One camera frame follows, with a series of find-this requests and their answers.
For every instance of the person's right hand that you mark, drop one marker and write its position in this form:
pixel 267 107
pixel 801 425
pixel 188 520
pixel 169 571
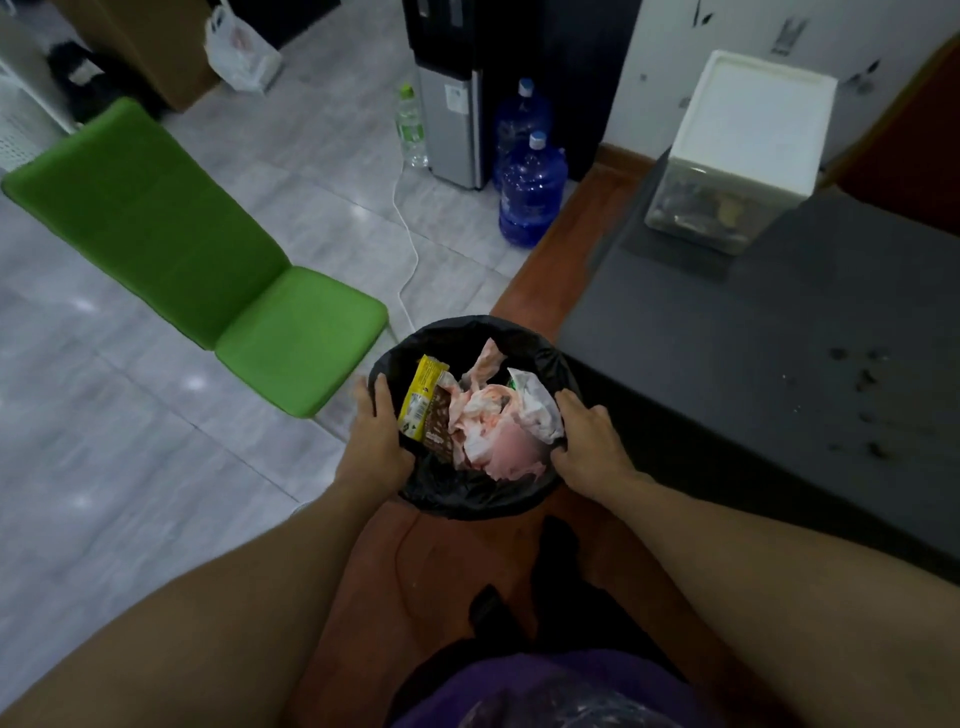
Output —
pixel 596 450

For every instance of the person's left hand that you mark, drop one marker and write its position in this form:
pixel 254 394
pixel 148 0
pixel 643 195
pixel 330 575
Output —
pixel 375 457

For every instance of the yellow brown snack wrapper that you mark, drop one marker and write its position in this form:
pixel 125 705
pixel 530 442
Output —
pixel 421 390

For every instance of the black bin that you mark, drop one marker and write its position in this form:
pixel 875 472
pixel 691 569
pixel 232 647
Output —
pixel 457 495

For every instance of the pink stained tissues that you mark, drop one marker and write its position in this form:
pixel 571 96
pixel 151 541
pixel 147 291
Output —
pixel 495 435

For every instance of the brown food crumbs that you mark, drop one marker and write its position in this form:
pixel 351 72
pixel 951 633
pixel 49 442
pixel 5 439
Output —
pixel 866 379

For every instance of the white bin lid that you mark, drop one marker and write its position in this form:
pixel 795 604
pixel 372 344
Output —
pixel 750 120

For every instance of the person's left forearm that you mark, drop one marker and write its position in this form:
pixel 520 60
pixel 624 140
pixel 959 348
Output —
pixel 202 622

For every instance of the person's right forearm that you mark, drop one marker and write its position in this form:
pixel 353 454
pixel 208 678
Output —
pixel 787 592

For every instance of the person's black shorts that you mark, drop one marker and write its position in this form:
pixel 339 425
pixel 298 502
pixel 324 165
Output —
pixel 570 600

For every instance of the person's purple shirt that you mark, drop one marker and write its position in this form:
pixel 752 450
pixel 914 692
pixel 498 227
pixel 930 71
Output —
pixel 525 682

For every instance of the blue water jug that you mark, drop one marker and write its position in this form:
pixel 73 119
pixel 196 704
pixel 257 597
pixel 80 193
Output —
pixel 532 195
pixel 517 120

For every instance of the green capped clear bottle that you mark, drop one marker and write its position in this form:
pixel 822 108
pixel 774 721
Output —
pixel 411 127

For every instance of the green chair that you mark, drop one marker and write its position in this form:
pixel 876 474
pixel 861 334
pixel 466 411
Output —
pixel 150 210

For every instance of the silver black water dispenser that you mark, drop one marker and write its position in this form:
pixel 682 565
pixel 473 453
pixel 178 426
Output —
pixel 454 127

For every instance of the white plastic bag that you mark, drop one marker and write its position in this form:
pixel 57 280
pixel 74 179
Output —
pixel 244 49

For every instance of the black bag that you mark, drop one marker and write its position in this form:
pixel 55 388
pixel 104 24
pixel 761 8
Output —
pixel 105 86

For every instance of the brown cardboard carton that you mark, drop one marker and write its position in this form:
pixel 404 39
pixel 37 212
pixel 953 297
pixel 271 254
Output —
pixel 150 45

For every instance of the white laundry basket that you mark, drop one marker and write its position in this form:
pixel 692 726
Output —
pixel 22 127

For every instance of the red chair gold frame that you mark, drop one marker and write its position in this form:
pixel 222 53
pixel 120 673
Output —
pixel 907 150

